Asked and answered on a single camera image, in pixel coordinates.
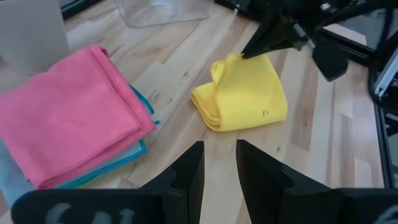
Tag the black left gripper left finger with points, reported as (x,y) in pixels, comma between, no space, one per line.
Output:
(124,207)

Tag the clear plastic bin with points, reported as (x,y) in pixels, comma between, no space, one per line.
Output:
(161,12)

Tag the black aluminium table frame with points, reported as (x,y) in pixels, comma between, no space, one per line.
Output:
(382,124)

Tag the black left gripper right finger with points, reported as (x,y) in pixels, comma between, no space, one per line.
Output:
(295,205)

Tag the turquoise microfiber towel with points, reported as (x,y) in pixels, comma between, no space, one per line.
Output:
(124,160)

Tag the white plant pot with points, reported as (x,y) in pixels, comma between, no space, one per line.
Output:
(31,31)

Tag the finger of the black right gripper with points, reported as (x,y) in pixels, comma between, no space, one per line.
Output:
(329,59)
(270,37)

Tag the yellow microfiber towel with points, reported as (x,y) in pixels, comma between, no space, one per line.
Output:
(248,93)

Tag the pink microfiber towel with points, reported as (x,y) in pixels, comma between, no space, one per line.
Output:
(68,118)

